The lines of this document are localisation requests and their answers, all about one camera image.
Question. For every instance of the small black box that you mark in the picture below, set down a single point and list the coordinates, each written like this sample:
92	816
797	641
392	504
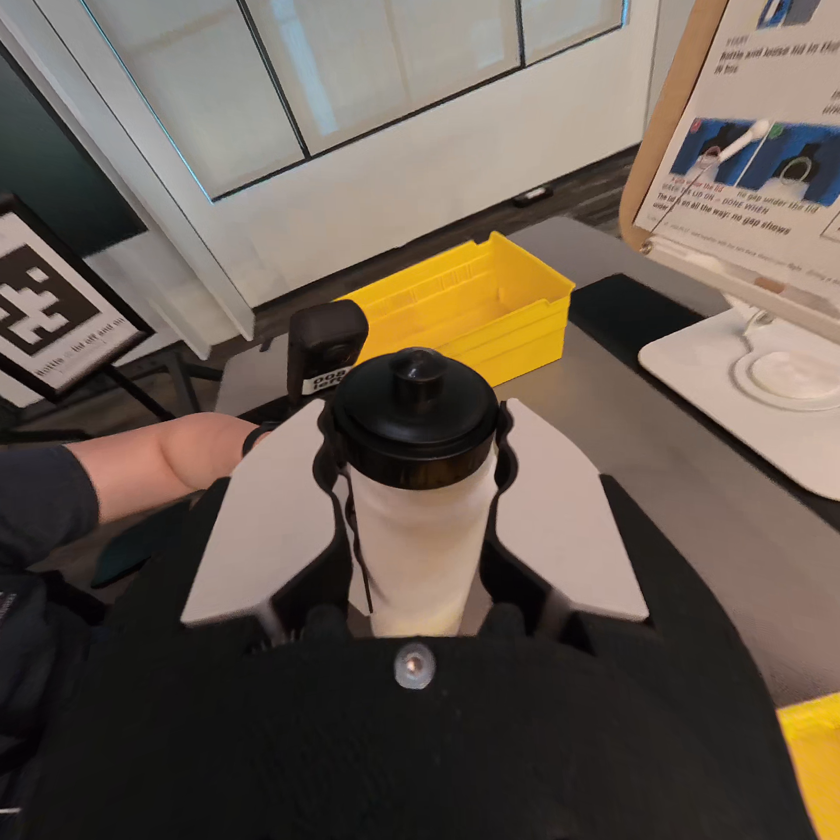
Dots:
531	195

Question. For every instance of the yellow plastic bin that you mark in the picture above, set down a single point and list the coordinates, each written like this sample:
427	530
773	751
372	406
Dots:
814	774
459	308

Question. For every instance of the white paper sign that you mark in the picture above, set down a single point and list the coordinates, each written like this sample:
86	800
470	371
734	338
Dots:
754	85

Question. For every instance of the white plastic bottle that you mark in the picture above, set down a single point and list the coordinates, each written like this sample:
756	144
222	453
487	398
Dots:
420	558

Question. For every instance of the metal stand bracket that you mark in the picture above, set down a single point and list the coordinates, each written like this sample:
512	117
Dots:
740	374

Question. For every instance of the large glass window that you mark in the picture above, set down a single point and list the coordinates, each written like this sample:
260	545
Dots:
394	65

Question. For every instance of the dark wall screen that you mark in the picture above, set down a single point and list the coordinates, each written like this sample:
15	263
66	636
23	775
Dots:
52	164

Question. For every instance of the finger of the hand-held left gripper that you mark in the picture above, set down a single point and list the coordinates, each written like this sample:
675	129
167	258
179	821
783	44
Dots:
359	594

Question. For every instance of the black framed sign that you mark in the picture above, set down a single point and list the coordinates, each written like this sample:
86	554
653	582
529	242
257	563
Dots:
79	348

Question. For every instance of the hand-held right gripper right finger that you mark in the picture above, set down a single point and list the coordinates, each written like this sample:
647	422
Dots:
571	531

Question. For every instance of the white stand base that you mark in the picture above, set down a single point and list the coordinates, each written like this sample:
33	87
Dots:
689	367

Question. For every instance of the instruction sheet on stand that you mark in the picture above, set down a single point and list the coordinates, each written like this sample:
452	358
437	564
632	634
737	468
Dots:
656	131

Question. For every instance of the black bottle lid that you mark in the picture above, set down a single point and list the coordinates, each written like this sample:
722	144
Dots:
407	433

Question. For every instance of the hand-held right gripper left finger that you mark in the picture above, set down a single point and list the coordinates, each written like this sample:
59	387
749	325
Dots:
262	525

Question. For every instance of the white stylus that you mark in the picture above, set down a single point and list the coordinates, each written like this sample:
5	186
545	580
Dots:
745	141

